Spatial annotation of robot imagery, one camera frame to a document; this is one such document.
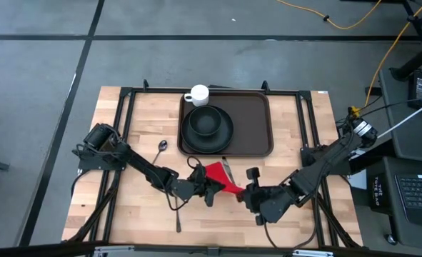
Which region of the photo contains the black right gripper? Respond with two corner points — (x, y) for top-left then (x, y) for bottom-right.
(236, 167), (298, 226)

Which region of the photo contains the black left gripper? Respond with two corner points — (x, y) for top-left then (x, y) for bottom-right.
(167, 163), (227, 208)

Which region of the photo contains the red cloth napkin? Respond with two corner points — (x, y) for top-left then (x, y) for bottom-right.
(205, 161), (246, 196)

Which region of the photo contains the dark metal knife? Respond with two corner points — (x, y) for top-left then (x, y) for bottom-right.
(221, 156), (236, 183)

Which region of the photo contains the black round plate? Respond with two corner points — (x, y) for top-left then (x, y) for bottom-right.
(180, 105), (235, 155)

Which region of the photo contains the dark metal fork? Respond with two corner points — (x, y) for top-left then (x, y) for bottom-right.
(174, 195), (183, 233)

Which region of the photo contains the black bowl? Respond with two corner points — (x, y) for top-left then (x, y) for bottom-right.
(188, 105), (223, 138)

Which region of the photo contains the dark metal spoon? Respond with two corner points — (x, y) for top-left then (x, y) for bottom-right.
(151, 139), (169, 166)

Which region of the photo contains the white mug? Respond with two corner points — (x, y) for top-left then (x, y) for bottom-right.
(184, 84), (211, 108)

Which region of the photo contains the brown plastic tray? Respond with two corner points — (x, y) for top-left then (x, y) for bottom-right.
(177, 90), (275, 158)

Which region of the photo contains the white paper sheet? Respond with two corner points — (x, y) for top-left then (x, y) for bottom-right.
(346, 173), (368, 191)

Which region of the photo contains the black tote bag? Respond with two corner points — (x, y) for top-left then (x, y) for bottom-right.
(368, 172), (393, 216)

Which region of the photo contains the dark grey side desk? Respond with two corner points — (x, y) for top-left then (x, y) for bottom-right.
(366, 67), (422, 251)

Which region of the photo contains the black laptop keyboard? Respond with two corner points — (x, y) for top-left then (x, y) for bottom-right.
(394, 173), (422, 230)

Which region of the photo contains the white thin rod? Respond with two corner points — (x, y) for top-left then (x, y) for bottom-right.
(376, 105), (422, 140)

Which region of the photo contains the black crossbar with silver mounts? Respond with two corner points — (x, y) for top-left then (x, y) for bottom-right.
(0, 241), (422, 257)

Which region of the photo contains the black desk stand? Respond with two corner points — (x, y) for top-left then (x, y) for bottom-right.
(390, 0), (422, 82)

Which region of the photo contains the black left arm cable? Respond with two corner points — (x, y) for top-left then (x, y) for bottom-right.
(165, 155), (206, 212)

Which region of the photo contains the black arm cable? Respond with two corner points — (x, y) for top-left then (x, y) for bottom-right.
(165, 155), (206, 212)
(263, 199), (321, 251)

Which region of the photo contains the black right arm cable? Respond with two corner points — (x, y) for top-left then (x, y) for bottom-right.
(263, 199), (321, 251)

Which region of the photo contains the black metal table frame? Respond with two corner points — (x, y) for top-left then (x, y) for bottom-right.
(62, 85), (363, 251)

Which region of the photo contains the yellow cable with black knot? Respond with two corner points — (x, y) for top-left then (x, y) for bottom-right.
(275, 0), (384, 31)

